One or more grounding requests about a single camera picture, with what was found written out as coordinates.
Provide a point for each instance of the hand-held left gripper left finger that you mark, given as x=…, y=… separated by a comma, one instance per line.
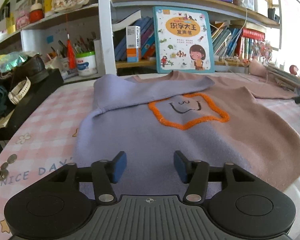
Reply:
x=120, y=166

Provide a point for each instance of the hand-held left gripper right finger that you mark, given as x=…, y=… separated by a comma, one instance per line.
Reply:
x=181, y=167

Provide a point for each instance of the purple and pink sweater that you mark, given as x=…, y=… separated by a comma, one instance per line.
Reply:
x=145, y=130

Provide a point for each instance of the stack of flat books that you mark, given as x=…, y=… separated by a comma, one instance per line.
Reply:
x=287, y=77

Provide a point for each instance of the pink plush pouch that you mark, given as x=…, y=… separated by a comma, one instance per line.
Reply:
x=257, y=68

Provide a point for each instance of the colourful bead bouquet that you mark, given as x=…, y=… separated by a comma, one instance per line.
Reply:
x=261, y=50

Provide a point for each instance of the pearl strand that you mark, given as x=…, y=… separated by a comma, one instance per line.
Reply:
x=232, y=60

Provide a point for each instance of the thick red dictionaries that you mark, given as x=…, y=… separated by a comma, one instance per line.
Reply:
x=252, y=33

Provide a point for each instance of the pink checkered table mat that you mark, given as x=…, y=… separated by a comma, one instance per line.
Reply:
x=47, y=120

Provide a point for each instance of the leaning thin picture books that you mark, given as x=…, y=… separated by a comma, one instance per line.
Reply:
x=226, y=40

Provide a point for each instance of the white tub with green rim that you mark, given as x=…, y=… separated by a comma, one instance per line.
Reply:
x=86, y=65

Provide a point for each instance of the black rectangular box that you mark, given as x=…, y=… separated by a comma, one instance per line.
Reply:
x=32, y=100

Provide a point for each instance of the group of silver coins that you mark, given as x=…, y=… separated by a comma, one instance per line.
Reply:
x=1, y=173

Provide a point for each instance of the red tassel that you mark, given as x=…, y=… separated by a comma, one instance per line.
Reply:
x=70, y=55

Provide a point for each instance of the white and orange carton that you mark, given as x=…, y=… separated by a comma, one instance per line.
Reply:
x=133, y=42

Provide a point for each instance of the children's picture sound book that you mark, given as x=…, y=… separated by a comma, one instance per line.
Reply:
x=182, y=42

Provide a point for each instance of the white wristwatch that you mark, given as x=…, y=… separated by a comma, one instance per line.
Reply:
x=19, y=92

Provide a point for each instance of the bunch of pens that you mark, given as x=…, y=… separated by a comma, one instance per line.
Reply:
x=80, y=45

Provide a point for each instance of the blue book set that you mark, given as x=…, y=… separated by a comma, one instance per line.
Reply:
x=146, y=40

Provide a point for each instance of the dark leather shoe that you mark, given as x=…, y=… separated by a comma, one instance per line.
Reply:
x=32, y=68

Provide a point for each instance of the white wooden bookshelf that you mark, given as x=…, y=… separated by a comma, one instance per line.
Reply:
x=105, y=30

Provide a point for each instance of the iridescent green foil bag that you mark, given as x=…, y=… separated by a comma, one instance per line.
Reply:
x=10, y=61

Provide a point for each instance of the red round jar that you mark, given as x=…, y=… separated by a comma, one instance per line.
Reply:
x=36, y=13

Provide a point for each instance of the green potted plant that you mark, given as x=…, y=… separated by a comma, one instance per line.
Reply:
x=4, y=5

